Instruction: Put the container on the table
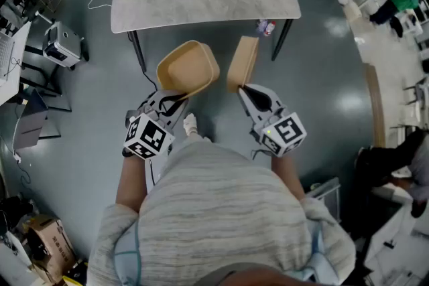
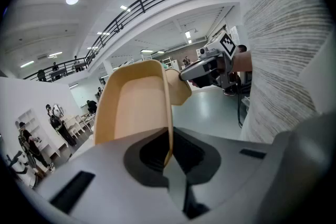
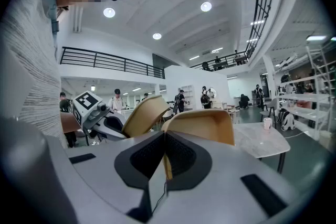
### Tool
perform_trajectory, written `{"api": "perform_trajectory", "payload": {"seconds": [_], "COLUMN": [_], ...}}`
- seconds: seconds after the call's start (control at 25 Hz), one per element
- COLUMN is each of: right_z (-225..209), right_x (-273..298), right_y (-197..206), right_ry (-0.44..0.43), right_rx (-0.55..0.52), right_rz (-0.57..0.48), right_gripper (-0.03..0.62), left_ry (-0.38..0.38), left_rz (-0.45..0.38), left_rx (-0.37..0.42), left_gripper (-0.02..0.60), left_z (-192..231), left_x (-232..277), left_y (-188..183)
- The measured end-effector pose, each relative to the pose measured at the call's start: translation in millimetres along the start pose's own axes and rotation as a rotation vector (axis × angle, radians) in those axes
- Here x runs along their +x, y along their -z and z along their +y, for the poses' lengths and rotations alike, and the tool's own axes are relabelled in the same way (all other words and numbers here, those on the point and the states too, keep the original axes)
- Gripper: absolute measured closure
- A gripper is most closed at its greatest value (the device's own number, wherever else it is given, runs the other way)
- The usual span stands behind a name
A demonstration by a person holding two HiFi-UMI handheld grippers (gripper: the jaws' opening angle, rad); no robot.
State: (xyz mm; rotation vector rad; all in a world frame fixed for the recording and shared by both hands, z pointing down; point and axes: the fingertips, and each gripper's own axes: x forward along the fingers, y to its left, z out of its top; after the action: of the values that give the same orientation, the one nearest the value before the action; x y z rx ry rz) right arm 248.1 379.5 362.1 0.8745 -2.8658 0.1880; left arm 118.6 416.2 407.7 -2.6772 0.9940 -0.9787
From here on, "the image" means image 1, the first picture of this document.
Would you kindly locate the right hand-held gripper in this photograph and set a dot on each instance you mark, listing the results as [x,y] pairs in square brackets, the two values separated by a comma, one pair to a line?
[285,135]

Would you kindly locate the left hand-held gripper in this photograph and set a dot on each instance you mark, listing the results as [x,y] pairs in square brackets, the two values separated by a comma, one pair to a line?
[147,137]

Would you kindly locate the person's right forearm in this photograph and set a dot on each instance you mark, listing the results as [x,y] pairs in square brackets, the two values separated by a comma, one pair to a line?
[288,174]

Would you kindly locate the person's left forearm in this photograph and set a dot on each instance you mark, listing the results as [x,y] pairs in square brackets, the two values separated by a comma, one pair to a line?
[130,181]

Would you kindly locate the person's white shoe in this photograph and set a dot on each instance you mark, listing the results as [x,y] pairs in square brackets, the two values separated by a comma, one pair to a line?
[190,124]

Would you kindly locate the white bottle with red label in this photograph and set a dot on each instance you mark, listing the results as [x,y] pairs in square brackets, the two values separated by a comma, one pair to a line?
[270,29]

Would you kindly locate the purple plastic bottle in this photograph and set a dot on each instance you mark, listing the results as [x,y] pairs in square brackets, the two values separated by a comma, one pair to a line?
[262,25]

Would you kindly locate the curved wooden counter edge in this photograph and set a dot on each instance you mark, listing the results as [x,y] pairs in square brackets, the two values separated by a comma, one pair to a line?
[377,104]

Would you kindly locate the person's grey knit sweater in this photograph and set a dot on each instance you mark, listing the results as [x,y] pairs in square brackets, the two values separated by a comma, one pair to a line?
[218,211]

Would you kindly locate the grey box appliance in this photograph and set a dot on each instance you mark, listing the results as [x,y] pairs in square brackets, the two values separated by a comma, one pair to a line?
[62,43]

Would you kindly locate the white desk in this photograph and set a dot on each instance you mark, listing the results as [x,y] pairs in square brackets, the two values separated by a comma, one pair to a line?
[15,77]

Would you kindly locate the silver laptop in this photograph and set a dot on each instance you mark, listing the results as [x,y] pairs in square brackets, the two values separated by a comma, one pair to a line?
[6,55]

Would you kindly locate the open cardboard box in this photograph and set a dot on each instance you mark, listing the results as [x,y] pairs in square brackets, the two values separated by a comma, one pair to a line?
[50,244]

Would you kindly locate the white cabinet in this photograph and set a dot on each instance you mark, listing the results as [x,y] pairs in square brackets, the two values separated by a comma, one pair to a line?
[399,244]

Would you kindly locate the grey metal frame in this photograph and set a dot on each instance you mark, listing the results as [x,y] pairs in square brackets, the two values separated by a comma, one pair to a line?
[326,194]

